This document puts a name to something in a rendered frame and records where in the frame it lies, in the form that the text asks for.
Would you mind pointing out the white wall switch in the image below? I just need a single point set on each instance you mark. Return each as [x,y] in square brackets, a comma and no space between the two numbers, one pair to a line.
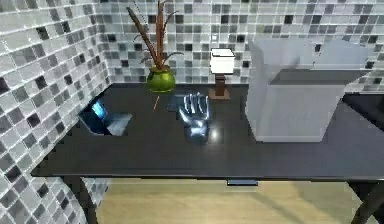
[214,37]

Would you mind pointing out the plant in green pot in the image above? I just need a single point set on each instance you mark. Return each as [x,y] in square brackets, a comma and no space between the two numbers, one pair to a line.
[160,78]

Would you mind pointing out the pale grey open box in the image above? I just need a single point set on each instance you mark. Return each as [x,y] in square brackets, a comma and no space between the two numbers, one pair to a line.
[293,110]

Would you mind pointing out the black table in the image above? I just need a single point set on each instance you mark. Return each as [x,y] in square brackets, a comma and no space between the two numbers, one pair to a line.
[140,150]

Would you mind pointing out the orange pencil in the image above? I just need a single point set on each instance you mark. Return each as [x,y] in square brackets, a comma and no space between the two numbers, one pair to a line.
[156,102]

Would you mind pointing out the white shade table lamp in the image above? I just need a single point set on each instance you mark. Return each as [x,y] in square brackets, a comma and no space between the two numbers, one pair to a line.
[221,63]

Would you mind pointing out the shiny metal hand sculpture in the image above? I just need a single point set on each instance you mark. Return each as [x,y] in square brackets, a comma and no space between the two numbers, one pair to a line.
[195,118]

